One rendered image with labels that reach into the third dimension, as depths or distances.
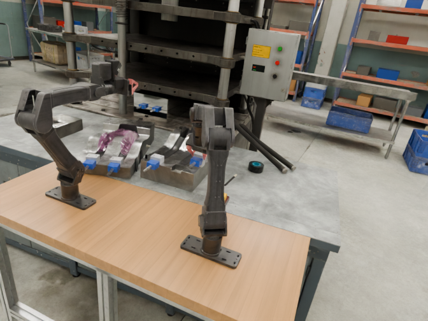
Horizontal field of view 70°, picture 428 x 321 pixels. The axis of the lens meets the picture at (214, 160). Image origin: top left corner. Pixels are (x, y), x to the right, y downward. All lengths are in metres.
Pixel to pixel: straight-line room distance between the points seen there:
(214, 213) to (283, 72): 1.23
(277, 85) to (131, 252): 1.37
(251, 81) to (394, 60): 5.88
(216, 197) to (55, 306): 1.30
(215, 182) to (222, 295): 0.32
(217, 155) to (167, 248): 0.36
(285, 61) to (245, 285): 1.38
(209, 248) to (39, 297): 1.28
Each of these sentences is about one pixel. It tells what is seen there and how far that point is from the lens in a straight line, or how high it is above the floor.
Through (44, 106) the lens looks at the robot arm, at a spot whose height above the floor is 1.20.
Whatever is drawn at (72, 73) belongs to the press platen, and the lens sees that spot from 2.52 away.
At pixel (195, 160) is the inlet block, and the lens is 1.30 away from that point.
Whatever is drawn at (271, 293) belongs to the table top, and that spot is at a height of 0.80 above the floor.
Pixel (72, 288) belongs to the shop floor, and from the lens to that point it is 2.08.
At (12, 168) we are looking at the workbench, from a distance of 2.01.
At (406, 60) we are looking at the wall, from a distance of 7.70.
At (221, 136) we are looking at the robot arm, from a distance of 0.91.
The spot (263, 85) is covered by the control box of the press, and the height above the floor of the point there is 1.15.
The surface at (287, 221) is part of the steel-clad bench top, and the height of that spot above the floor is 0.80.
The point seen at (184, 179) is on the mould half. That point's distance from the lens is 1.34.
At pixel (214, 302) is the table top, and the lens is 0.92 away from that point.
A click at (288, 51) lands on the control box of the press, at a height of 1.37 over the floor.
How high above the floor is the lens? 1.50
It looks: 25 degrees down
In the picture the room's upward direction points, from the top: 7 degrees clockwise
